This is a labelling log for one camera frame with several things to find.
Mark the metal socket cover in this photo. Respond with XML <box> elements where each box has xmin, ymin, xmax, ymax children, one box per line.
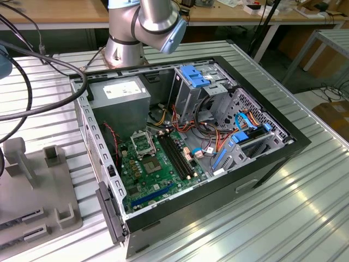
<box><xmin>130</xmin><ymin>130</ymin><xmax>157</xmax><ymax>161</ymax></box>

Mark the CPU socket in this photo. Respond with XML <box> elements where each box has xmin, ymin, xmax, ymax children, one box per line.
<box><xmin>141</xmin><ymin>157</ymin><xmax>164</xmax><ymax>176</ymax></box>

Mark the black RAM slot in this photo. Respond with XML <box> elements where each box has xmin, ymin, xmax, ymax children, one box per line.
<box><xmin>157</xmin><ymin>135</ymin><xmax>187</xmax><ymax>180</ymax></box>
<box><xmin>169</xmin><ymin>132</ymin><xmax>199</xmax><ymax>176</ymax></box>
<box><xmin>165</xmin><ymin>133</ymin><xmax>195</xmax><ymax>177</ymax></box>
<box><xmin>161</xmin><ymin>134</ymin><xmax>191</xmax><ymax>178</ymax></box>

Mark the metal locking lever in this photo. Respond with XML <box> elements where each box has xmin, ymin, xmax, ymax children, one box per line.
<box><xmin>147</xmin><ymin>128</ymin><xmax>159</xmax><ymax>159</ymax></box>

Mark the silver drive cage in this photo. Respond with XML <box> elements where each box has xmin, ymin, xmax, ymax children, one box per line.
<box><xmin>167</xmin><ymin>64</ymin><xmax>238</xmax><ymax>124</ymax></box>

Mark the green motherboard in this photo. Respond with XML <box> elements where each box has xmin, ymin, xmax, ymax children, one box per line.
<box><xmin>117</xmin><ymin>130</ymin><xmax>209</xmax><ymax>215</ymax></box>

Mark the grey power supply unit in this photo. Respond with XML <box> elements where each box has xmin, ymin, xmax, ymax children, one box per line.
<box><xmin>87</xmin><ymin>76</ymin><xmax>152</xmax><ymax>139</ymax></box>

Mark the blue plastic drive latch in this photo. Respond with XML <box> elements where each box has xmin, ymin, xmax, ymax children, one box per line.
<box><xmin>180</xmin><ymin>65</ymin><xmax>210</xmax><ymax>88</ymax></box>

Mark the silver disk bay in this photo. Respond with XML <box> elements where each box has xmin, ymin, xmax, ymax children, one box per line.
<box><xmin>207</xmin><ymin>128</ymin><xmax>297</xmax><ymax>178</ymax></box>

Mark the hard disk in blue carrier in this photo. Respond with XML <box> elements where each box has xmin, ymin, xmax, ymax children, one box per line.
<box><xmin>231</xmin><ymin>124</ymin><xmax>273</xmax><ymax>145</ymax></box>

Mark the blue expansion slot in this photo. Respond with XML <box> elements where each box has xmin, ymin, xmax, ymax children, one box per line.
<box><xmin>131</xmin><ymin>183</ymin><xmax>175</xmax><ymax>208</ymax></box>

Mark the black PC case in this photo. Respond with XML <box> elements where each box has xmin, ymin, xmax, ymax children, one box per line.
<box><xmin>67</xmin><ymin>55</ymin><xmax>312</xmax><ymax>259</ymax></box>

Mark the black card retention latch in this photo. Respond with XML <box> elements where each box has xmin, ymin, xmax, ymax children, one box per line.
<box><xmin>95</xmin><ymin>181</ymin><xmax>129</xmax><ymax>246</ymax></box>

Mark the grey parts rack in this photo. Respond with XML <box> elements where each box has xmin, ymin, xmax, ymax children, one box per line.
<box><xmin>0</xmin><ymin>137</ymin><xmax>84</xmax><ymax>254</ymax></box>

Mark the small white box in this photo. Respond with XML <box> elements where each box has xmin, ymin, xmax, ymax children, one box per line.
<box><xmin>243</xmin><ymin>4</ymin><xmax>279</xmax><ymax>16</ymax></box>

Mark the wooden desk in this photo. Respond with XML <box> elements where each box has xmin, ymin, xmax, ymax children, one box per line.
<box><xmin>0</xmin><ymin>0</ymin><xmax>349</xmax><ymax>63</ymax></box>

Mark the brown cardboard box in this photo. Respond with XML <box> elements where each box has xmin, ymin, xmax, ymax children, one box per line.
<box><xmin>311</xmin><ymin>100</ymin><xmax>349</xmax><ymax>140</ymax></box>

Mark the coloured power wire bundle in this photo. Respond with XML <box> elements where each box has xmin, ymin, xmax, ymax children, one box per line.
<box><xmin>147</xmin><ymin>103</ymin><xmax>237</xmax><ymax>153</ymax></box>

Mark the red black twisted wire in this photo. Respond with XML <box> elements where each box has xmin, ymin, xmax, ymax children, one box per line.
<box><xmin>102</xmin><ymin>122</ymin><xmax>121</xmax><ymax>167</ymax></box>

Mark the blue data wire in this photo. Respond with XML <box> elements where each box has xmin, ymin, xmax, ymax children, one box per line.
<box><xmin>233</xmin><ymin>112</ymin><xmax>258</xmax><ymax>131</ymax></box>

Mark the orange disk power wire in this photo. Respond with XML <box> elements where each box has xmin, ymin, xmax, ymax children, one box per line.
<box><xmin>243</xmin><ymin>108</ymin><xmax>267</xmax><ymax>129</ymax></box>

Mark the thick black cable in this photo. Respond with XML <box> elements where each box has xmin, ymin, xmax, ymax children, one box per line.
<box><xmin>0</xmin><ymin>39</ymin><xmax>88</xmax><ymax>121</ymax></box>
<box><xmin>0</xmin><ymin>53</ymin><xmax>33</xmax><ymax>144</ymax></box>

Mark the metal frame table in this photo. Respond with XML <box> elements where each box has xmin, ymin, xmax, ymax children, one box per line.
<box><xmin>282</xmin><ymin>28</ymin><xmax>349</xmax><ymax>85</ymax></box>

